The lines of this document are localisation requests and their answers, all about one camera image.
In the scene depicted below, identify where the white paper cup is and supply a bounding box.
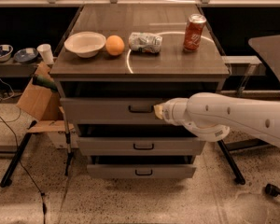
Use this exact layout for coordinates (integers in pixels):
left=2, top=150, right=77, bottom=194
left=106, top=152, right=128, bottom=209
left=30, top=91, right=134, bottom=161
left=37, top=44, right=54, bottom=64

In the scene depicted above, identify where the orange fruit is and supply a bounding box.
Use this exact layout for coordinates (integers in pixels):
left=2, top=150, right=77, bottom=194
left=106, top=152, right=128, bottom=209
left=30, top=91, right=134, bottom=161
left=105, top=35, right=125, bottom=56

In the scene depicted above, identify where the grey drawer cabinet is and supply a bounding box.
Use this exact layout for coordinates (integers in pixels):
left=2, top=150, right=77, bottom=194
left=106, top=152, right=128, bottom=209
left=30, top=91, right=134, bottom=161
left=49, top=3, right=231, bottom=185

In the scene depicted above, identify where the black floor cable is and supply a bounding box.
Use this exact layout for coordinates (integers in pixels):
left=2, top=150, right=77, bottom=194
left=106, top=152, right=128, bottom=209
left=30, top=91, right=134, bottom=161
left=0, top=105, right=49, bottom=224

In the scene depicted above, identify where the grey drawer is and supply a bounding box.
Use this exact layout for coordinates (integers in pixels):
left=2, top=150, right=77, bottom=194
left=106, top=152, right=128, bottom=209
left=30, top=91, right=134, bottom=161
left=61, top=98, right=164, bottom=124
left=87, top=156, right=196, bottom=179
left=77, top=124, right=205, bottom=156

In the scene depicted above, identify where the grey low shelf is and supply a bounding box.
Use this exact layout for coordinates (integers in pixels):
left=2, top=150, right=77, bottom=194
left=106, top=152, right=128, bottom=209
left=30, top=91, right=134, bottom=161
left=0, top=58, right=52, bottom=78

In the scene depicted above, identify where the black table leg left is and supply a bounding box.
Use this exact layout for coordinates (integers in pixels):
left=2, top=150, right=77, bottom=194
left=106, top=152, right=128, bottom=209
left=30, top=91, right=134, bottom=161
left=0, top=133, right=32, bottom=188

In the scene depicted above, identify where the grey bottom drawer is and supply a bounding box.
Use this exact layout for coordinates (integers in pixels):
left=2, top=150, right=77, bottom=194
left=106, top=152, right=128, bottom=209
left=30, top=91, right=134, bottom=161
left=87, top=156, right=196, bottom=179

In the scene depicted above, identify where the blue patterned bowl left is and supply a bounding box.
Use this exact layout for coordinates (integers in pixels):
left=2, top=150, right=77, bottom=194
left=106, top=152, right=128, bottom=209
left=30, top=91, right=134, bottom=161
left=0, top=45, right=13, bottom=63

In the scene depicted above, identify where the red soda can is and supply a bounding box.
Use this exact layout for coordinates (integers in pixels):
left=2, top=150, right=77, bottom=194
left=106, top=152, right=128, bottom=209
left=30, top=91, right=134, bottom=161
left=183, top=14, right=206, bottom=51

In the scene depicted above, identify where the grey middle drawer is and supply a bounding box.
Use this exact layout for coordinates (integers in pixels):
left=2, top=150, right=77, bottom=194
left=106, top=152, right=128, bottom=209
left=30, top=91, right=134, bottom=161
left=77, top=124, right=205, bottom=156

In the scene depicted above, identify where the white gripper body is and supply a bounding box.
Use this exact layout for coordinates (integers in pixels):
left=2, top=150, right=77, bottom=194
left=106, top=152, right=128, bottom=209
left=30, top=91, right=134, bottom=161
left=162, top=98, right=188, bottom=126

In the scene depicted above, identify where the cardboard box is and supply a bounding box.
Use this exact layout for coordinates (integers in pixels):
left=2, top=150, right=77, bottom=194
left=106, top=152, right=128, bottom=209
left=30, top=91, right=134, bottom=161
left=16, top=62, right=66, bottom=134

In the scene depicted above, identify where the blue patterned bowl right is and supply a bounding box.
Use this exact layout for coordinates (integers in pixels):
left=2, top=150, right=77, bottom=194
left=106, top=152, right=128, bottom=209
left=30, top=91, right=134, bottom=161
left=14, top=48, right=38, bottom=64

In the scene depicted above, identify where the grey top drawer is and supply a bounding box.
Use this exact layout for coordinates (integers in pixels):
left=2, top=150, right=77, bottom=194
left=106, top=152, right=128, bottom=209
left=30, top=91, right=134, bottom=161
left=61, top=98, right=164, bottom=124

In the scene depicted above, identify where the green handled tool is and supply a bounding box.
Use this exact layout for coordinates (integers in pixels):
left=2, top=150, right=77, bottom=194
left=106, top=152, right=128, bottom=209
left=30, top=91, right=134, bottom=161
left=32, top=74, right=58, bottom=92

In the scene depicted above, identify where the blue patterned bowl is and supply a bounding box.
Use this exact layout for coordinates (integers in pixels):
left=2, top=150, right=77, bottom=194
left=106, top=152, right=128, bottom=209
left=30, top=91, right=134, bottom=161
left=0, top=45, right=13, bottom=63
left=14, top=48, right=38, bottom=64

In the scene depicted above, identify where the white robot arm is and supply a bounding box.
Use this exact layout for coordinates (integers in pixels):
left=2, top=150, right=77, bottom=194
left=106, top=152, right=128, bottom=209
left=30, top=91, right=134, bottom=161
left=154, top=92, right=280, bottom=148

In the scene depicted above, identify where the white bowl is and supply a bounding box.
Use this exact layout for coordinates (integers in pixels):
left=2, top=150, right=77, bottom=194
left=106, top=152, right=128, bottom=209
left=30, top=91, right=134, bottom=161
left=64, top=32, right=105, bottom=58

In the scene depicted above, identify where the crumpled chip bag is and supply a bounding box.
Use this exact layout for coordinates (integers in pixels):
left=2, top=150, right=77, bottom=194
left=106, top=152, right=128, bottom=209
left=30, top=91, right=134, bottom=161
left=129, top=32, right=162, bottom=54

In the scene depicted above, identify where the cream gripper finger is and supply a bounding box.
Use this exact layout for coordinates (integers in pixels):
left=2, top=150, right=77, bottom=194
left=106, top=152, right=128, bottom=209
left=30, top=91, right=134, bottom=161
left=154, top=105, right=163, bottom=119

